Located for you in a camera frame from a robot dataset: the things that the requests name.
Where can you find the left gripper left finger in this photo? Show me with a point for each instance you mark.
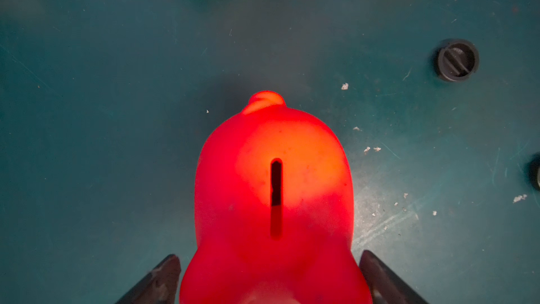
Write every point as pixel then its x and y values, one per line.
pixel 159 286

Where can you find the red piggy bank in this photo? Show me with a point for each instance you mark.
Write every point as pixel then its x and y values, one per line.
pixel 274 212

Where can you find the black plug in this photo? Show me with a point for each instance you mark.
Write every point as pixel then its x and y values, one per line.
pixel 456 60
pixel 534 171

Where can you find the black plug left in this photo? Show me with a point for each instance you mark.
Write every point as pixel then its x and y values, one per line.
pixel 456 60

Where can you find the black plug front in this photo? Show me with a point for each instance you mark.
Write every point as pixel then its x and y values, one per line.
pixel 534 171

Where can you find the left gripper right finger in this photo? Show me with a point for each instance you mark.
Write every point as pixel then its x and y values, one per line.
pixel 385 286

